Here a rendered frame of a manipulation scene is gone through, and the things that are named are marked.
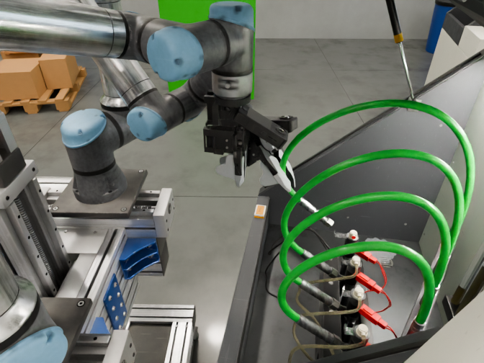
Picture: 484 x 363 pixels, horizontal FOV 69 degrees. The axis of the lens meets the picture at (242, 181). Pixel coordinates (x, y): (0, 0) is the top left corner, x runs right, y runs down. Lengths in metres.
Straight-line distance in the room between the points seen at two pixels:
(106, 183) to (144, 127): 0.34
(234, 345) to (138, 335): 0.98
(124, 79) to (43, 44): 0.26
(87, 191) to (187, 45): 0.63
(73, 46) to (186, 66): 0.16
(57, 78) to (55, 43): 4.20
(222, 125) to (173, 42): 0.23
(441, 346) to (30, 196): 0.83
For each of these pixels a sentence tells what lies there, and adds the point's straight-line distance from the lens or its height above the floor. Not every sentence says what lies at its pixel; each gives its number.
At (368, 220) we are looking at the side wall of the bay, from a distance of 1.24.
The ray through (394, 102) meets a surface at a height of 1.42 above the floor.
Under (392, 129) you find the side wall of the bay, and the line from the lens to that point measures 1.06.
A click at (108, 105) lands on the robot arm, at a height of 1.28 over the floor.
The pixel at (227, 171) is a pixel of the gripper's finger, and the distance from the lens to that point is 0.75.
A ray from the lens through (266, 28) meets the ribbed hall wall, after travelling 7.20.
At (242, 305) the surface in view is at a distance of 0.88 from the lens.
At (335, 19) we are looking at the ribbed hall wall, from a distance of 7.34.
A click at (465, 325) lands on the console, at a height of 1.34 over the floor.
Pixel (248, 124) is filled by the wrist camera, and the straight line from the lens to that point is 0.69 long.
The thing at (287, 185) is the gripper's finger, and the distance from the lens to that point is 0.79.
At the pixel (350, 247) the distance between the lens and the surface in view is 0.54.
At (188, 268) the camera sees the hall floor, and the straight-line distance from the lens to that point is 2.23.
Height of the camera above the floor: 1.67
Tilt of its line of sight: 35 degrees down
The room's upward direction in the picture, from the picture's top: straight up
